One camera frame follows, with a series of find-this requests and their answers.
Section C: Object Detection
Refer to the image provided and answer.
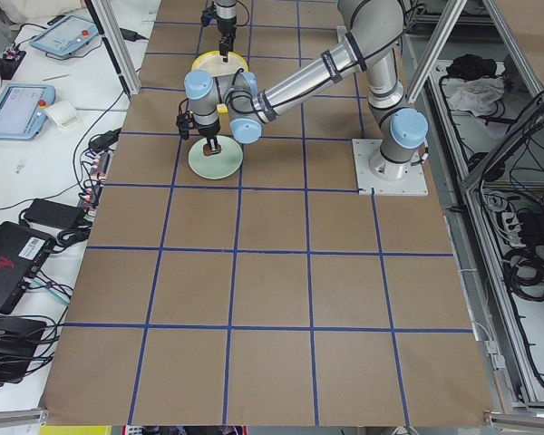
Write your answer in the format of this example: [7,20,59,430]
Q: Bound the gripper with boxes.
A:
[176,111,220,154]
[200,3,237,63]

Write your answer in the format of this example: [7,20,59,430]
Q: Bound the brown steamed bun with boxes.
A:
[202,144,222,157]

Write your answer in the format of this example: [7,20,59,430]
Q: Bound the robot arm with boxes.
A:
[200,0,237,63]
[176,0,428,165]

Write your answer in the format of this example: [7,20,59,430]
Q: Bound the light green plate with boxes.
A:
[188,135,243,179]

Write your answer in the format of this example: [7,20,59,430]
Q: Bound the far teach pendant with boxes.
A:
[30,14,99,58]

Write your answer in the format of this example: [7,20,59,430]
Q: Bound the teach pendant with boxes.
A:
[30,14,99,58]
[0,83,56,140]

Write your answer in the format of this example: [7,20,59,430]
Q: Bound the black power adapter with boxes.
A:
[24,198,85,230]

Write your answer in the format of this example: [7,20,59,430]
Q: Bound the near teach pendant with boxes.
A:
[0,83,56,140]

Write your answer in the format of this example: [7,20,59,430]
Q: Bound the white cloth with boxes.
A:
[448,78,505,116]

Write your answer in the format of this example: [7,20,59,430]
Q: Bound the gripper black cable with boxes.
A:
[224,72,273,114]

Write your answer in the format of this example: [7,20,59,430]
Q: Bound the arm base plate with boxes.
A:
[352,139,429,197]
[336,25,347,44]

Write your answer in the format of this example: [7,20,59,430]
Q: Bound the aluminium frame post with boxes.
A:
[85,0,141,98]

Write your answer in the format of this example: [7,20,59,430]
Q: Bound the coiled black cables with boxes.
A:
[500,244,544,302]

